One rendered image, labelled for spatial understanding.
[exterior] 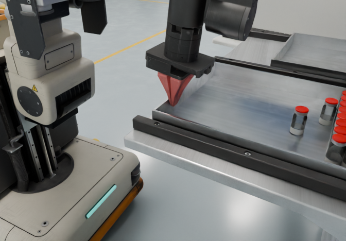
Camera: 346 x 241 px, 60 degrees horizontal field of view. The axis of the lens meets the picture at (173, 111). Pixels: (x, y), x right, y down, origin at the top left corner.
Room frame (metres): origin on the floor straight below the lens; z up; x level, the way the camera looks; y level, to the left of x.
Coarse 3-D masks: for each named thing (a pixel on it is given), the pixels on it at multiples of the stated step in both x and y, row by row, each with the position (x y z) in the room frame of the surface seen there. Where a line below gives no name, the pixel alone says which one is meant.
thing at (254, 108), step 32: (224, 64) 0.65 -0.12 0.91; (192, 96) 0.55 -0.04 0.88; (224, 96) 0.55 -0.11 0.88; (256, 96) 0.55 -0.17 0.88; (288, 96) 0.55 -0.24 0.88; (320, 96) 0.54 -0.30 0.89; (192, 128) 0.40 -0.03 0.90; (224, 128) 0.43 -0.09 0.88; (256, 128) 0.43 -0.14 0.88; (288, 128) 0.43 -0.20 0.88; (320, 128) 0.43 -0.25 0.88; (288, 160) 0.33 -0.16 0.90; (320, 160) 0.31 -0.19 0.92
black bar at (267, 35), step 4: (252, 32) 0.97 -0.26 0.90; (256, 32) 0.96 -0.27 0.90; (260, 32) 0.96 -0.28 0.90; (264, 32) 0.95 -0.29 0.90; (268, 32) 0.95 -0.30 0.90; (272, 32) 0.95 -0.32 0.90; (248, 36) 0.97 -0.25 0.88; (252, 36) 0.97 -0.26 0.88; (256, 36) 0.96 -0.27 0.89; (260, 36) 0.96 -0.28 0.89; (264, 36) 0.95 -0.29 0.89; (268, 36) 0.94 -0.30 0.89; (272, 36) 0.94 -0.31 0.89; (276, 36) 0.93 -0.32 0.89; (280, 36) 0.92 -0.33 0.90; (284, 36) 0.92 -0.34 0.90; (288, 36) 0.91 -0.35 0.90; (276, 40) 0.93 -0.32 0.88; (280, 40) 0.92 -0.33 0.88; (284, 40) 0.92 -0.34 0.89
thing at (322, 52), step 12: (300, 36) 0.89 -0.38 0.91; (312, 36) 0.87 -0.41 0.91; (288, 48) 0.85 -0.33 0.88; (300, 48) 0.85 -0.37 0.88; (312, 48) 0.85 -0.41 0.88; (324, 48) 0.85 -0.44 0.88; (336, 48) 0.84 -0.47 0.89; (276, 60) 0.67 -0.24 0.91; (288, 60) 0.76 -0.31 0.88; (300, 60) 0.76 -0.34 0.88; (312, 60) 0.76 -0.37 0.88; (324, 60) 0.76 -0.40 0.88; (336, 60) 0.76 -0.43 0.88; (312, 72) 0.63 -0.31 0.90; (324, 72) 0.62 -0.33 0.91; (336, 72) 0.61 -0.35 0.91
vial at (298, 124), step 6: (294, 114) 0.42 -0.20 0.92; (300, 114) 0.41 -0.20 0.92; (306, 114) 0.41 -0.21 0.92; (294, 120) 0.42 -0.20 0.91; (300, 120) 0.41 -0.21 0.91; (306, 120) 0.42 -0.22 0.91; (294, 126) 0.42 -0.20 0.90; (300, 126) 0.41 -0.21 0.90; (294, 132) 0.41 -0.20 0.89; (300, 132) 0.41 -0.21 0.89
